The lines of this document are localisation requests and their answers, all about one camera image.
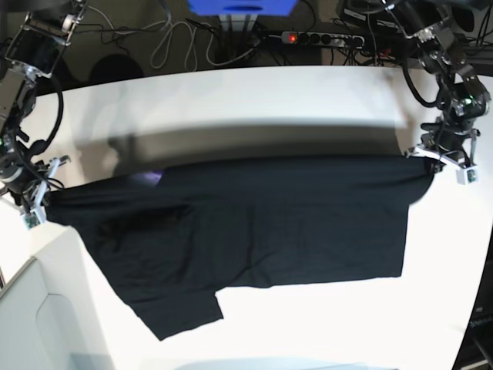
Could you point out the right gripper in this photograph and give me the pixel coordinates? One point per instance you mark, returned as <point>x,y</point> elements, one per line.
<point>30,186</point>

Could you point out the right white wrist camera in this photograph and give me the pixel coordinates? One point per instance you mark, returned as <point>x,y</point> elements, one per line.
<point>33,218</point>

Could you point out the black power strip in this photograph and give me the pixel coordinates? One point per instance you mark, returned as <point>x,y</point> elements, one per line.
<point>320,39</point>

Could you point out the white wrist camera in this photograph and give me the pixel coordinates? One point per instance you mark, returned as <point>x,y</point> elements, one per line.
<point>467,175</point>
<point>33,218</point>

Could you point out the black T-shirt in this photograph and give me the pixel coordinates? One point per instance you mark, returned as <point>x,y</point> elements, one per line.
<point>167,248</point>

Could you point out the blue box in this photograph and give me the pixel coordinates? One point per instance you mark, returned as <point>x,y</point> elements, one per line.
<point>242,7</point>

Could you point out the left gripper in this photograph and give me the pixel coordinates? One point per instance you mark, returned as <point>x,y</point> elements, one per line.
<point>446,145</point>

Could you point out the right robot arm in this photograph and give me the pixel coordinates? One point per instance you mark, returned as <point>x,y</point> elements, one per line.
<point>32,55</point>

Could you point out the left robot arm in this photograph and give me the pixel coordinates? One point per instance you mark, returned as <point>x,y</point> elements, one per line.
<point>461,99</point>

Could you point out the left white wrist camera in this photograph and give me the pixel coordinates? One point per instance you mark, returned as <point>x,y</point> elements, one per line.
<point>467,175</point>

